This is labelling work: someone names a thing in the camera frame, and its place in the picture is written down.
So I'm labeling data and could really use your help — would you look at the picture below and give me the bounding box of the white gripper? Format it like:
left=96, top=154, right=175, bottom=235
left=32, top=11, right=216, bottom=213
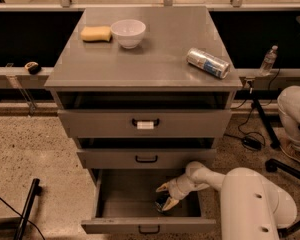
left=156, top=174, right=209, bottom=212

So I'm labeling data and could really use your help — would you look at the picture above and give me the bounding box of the grey drawer cabinet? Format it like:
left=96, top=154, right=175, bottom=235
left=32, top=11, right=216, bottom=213
left=44, top=5, right=243, bottom=235

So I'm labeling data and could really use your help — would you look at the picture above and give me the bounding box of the black floor cable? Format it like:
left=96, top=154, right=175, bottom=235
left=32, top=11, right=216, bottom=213
left=0, top=188, right=46, bottom=240

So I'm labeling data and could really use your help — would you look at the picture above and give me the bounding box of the blue pepsi can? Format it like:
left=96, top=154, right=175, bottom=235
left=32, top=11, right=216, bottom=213
left=155, top=194, right=169, bottom=214

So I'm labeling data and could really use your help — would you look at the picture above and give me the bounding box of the white bowl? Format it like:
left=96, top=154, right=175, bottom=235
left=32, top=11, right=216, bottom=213
left=110, top=19, right=146, bottom=49

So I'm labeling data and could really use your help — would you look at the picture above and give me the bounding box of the black stand leg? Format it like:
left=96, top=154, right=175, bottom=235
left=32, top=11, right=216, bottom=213
left=13, top=178, right=42, bottom=240

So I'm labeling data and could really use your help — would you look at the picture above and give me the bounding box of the grey top drawer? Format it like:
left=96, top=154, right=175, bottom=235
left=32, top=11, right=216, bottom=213
left=58, top=109, right=231, bottom=138

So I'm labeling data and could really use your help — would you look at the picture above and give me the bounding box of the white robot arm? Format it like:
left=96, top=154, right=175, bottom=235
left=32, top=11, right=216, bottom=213
left=157, top=161, right=297, bottom=240

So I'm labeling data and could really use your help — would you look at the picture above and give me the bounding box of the grey middle drawer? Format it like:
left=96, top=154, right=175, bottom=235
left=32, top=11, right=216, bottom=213
left=77, top=149, right=216, bottom=169

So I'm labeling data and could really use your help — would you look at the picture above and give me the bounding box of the black power adapter with cable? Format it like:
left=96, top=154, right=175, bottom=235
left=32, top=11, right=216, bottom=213
left=223, top=80, right=268, bottom=152

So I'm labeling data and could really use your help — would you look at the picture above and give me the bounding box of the black yellow tape measure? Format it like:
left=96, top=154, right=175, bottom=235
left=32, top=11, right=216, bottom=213
left=24, top=62, right=41, bottom=75

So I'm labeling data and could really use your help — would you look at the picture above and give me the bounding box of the yellow sponge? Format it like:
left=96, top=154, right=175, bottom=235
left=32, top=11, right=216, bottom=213
left=80, top=26, right=111, bottom=42

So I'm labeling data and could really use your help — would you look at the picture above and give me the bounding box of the black office chair base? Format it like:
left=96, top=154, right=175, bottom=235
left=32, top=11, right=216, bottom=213
left=265, top=159, right=300, bottom=238

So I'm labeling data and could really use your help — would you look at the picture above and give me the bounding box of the clear plastic water bottle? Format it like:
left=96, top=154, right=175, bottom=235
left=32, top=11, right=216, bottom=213
left=259, top=45, right=278, bottom=76

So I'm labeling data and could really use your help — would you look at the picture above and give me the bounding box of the person in beige trousers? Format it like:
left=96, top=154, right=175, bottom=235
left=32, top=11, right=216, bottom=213
left=277, top=86, right=300, bottom=163

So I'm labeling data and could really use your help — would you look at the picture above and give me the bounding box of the grey open bottom drawer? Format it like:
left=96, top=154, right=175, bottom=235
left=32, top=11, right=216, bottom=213
left=81, top=169, right=216, bottom=235

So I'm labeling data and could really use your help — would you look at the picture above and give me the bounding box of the silver blue energy drink can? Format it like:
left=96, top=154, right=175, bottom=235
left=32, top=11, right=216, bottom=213
left=186, top=48, right=230, bottom=79

